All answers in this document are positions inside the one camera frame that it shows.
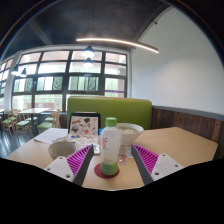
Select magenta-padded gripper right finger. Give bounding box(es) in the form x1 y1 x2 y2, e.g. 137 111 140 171
130 143 185 186

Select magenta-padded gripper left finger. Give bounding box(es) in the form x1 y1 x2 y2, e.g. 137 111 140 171
44 144 96 187

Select white green-capped drink bottle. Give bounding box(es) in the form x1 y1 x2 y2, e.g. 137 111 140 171
99 116 122 177

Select white patterned paper cup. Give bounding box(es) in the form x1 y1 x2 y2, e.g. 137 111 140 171
47 141 78 161

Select white paper sheets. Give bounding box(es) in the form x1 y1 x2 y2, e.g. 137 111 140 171
33 127 69 145

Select flat round red coaster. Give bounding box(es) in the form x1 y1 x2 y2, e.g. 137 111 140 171
93 162 120 179

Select white bowl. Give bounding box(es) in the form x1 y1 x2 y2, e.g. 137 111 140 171
115 122 145 147

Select group of green-cushioned wooden chairs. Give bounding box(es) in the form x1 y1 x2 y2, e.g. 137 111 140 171
0 109 62 136

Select light wooden dining table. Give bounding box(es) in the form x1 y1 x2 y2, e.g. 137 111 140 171
18 107 51 128

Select green upholstered booth sofa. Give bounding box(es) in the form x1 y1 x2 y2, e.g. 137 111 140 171
66 96 154 130

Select group of pendant lamps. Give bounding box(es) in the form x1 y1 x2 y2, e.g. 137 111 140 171
10 45 96 78

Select long linear ceiling light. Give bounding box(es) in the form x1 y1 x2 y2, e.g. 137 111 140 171
75 36 160 54

